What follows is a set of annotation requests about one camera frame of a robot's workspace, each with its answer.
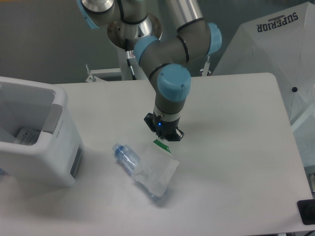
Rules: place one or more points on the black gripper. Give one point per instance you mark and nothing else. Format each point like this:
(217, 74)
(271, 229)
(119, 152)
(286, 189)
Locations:
(166, 130)

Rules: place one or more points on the white plastic pouch green strip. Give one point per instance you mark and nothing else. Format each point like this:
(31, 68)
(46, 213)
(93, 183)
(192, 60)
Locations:
(155, 168)

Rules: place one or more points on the clear plastic water bottle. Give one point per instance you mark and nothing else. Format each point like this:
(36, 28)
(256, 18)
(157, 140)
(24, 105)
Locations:
(128, 159)

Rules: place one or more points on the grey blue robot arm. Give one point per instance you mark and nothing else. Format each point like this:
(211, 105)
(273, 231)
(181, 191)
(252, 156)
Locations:
(163, 63)

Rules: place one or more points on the white trash can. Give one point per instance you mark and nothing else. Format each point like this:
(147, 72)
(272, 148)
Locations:
(39, 140)

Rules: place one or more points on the white umbrella with lettering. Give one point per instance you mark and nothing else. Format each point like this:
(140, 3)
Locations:
(283, 44)

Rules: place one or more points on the black device at table corner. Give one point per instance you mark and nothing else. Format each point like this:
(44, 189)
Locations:
(307, 211)

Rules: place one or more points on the white metal base bracket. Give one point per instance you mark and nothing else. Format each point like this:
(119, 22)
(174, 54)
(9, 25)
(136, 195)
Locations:
(115, 74)

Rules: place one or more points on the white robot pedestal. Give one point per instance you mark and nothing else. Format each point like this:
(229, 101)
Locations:
(124, 36)

